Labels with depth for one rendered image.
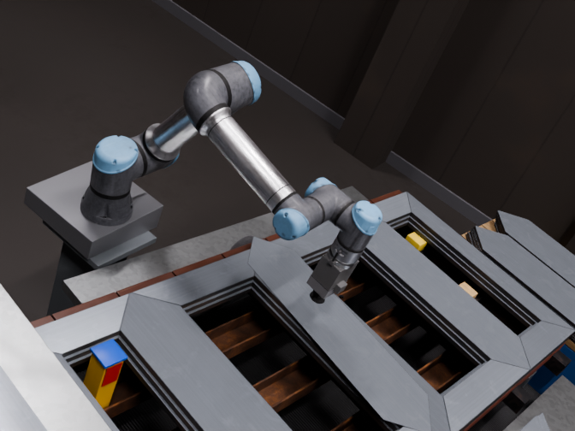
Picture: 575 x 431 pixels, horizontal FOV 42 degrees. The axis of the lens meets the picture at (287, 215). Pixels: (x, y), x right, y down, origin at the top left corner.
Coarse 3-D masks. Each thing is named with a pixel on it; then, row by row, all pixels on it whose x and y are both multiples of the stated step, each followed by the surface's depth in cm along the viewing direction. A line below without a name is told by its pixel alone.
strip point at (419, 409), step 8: (416, 400) 187; (424, 400) 188; (408, 408) 184; (416, 408) 185; (424, 408) 186; (392, 416) 180; (400, 416) 181; (408, 416) 182; (416, 416) 183; (424, 416) 184; (400, 424) 179; (408, 424) 180; (416, 424) 181; (424, 424) 182
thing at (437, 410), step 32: (416, 224) 257; (320, 256) 224; (448, 256) 250; (224, 288) 195; (256, 288) 203; (288, 320) 197; (128, 352) 170; (320, 352) 192; (480, 352) 212; (160, 384) 165; (352, 384) 186; (192, 416) 160
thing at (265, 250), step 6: (252, 246) 212; (258, 246) 213; (264, 246) 214; (270, 246) 215; (276, 246) 216; (282, 246) 217; (252, 252) 210; (258, 252) 211; (264, 252) 212; (270, 252) 213; (276, 252) 214; (282, 252) 215; (252, 258) 208; (258, 258) 209; (264, 258) 210
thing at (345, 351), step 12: (348, 336) 197; (360, 336) 199; (372, 336) 200; (324, 348) 190; (336, 348) 192; (348, 348) 193; (360, 348) 195; (372, 348) 196; (384, 348) 198; (336, 360) 188; (348, 360) 190; (360, 360) 191
